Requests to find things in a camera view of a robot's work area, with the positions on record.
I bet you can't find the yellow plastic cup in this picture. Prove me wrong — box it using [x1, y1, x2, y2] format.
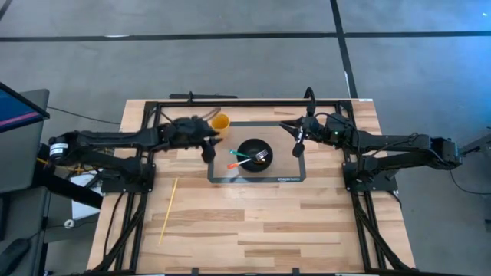
[210, 113, 232, 139]

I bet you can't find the black clamp with bar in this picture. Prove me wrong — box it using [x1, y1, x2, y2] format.
[169, 90, 239, 102]

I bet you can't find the orange-handled silver fork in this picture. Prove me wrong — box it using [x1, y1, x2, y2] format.
[226, 149, 269, 170]

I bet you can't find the black computer monitor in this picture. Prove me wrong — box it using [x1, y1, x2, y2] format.
[0, 81, 51, 134]

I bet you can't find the black floor tape line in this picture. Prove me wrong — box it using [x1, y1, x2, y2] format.
[329, 0, 359, 99]
[0, 31, 491, 42]

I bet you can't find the black metal table frame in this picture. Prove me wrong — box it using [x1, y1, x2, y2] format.
[86, 97, 417, 276]

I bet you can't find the metal fork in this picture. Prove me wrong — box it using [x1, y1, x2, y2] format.
[229, 149, 265, 165]

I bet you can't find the black bowl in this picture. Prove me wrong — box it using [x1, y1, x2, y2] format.
[236, 138, 274, 173]

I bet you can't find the long yellow straw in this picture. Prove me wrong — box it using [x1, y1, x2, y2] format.
[158, 177, 179, 245]

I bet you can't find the clear placemat with grey border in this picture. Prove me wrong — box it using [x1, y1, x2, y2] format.
[207, 120, 307, 184]

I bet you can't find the white paper sheet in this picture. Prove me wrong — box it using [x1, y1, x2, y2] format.
[71, 174, 103, 220]

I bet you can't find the grey metal stand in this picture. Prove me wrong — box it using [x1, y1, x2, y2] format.
[460, 132, 491, 156]

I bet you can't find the black table clamp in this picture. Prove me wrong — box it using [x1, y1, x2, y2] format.
[304, 87, 318, 116]

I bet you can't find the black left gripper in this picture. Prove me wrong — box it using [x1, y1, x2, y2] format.
[164, 116, 224, 164]

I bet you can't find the black floor cable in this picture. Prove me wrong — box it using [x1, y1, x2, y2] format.
[447, 168, 491, 196]
[46, 106, 122, 126]

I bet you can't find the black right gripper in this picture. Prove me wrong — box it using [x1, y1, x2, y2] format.
[279, 113, 339, 159]

